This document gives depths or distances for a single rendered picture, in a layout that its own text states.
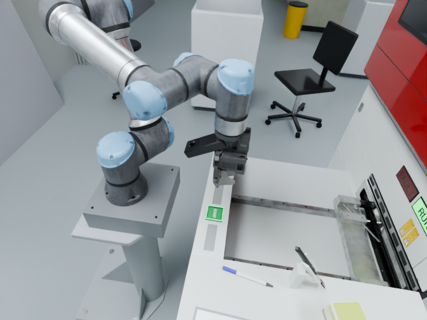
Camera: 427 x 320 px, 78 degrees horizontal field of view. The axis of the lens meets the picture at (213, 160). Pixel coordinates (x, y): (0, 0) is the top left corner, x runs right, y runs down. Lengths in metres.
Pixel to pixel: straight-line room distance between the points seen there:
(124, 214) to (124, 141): 0.26
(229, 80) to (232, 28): 2.16
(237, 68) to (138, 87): 0.19
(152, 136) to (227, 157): 0.34
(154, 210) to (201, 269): 0.29
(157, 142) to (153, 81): 0.41
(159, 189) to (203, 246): 0.31
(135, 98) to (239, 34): 2.24
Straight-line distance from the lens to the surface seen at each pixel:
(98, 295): 1.85
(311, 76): 3.02
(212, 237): 0.84
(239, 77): 0.53
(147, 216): 0.95
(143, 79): 0.54
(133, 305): 1.78
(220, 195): 0.93
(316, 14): 6.36
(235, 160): 0.65
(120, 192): 0.95
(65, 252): 2.07
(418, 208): 0.96
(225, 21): 2.67
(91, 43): 0.66
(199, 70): 0.59
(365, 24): 4.37
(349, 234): 1.08
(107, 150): 0.86
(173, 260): 1.87
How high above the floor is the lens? 1.67
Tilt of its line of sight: 43 degrees down
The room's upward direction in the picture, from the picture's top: 5 degrees clockwise
